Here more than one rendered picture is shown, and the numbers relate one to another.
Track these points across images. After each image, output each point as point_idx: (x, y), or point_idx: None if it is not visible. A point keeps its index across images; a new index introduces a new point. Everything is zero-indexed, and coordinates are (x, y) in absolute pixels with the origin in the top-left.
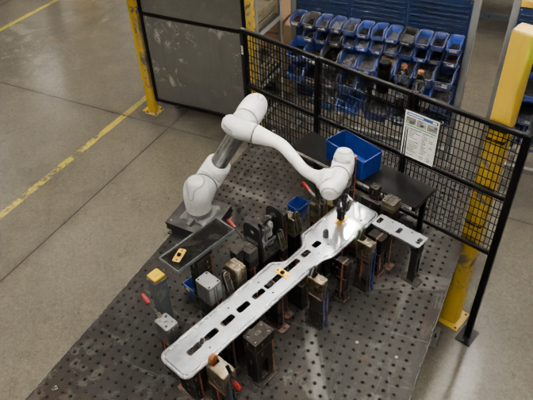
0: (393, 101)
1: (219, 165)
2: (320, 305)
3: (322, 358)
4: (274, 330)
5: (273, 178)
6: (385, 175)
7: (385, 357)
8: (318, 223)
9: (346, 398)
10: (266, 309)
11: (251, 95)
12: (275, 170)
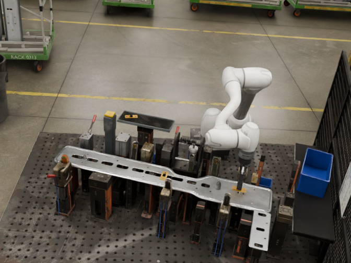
0: None
1: (234, 114)
2: (160, 213)
3: (131, 244)
4: (141, 212)
5: (285, 167)
6: (318, 203)
7: None
8: (227, 180)
9: None
10: (126, 178)
11: (260, 68)
12: None
